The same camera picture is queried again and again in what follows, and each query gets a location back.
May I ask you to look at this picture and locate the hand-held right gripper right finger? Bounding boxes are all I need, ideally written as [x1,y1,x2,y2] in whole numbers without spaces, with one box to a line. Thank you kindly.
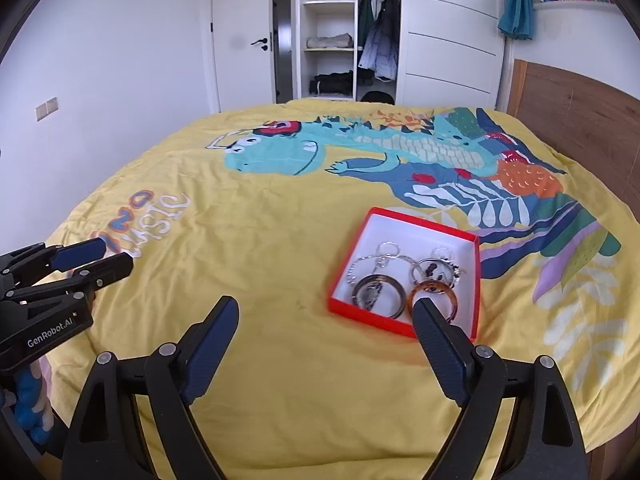
[412,297,591,480]

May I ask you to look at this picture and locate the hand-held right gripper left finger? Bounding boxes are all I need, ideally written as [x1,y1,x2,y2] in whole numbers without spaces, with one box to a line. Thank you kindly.
[60,296,240,480]

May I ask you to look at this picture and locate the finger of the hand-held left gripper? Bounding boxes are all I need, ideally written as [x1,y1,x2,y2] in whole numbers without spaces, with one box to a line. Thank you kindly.
[9,253,135,307]
[0,237,109,282]

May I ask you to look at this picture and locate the orange bangle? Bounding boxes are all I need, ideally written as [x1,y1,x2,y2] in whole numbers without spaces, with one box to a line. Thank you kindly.
[409,281,460,325]

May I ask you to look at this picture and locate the dark brown bangle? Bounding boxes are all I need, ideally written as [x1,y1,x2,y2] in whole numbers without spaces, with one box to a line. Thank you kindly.
[351,273,406,319]

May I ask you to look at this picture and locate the red jewelry box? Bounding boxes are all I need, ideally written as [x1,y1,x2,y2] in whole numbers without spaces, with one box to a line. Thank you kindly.
[327,207,482,339]

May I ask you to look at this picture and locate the person's left hand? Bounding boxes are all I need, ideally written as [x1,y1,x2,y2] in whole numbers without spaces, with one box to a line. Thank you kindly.
[11,369,54,444]

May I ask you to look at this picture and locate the yellow dinosaur printed blanket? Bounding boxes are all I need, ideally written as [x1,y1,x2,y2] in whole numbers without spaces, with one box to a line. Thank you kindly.
[42,98,640,467]

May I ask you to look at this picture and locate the white door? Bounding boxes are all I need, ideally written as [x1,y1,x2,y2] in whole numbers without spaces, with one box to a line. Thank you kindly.
[209,0,274,112]

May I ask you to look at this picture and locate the wooden headboard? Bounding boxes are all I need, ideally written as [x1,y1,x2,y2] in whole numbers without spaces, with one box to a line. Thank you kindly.
[505,58,640,197]

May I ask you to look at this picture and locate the folded black clothes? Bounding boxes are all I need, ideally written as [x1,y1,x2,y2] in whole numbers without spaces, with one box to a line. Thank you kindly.
[309,72,355,96]

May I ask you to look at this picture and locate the light grey hanging coat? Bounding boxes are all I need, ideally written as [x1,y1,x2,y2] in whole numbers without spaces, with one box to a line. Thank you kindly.
[357,25,401,81]

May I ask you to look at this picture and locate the folded beige clothes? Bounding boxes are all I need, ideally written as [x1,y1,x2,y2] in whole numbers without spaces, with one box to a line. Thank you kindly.
[305,33,355,51]

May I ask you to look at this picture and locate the white wardrobe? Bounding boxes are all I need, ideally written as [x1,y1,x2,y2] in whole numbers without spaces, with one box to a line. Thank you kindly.
[272,0,512,109]

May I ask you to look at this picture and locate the dark hanging jacket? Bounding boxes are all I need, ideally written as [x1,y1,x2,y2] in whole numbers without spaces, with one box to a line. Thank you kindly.
[357,0,401,69]

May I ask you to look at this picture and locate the teal curtain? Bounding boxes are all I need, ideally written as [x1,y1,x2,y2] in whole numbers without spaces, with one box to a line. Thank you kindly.
[497,0,536,41]

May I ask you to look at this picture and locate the beaded bracelet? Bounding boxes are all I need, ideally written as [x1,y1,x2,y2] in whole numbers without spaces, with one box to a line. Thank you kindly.
[429,244,467,282]

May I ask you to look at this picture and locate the silver pendant necklace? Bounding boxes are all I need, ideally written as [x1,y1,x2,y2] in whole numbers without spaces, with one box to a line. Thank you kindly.
[346,240,417,312]

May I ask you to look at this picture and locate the wall light switch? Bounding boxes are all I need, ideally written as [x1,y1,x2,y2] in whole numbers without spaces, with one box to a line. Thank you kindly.
[34,97,60,121]

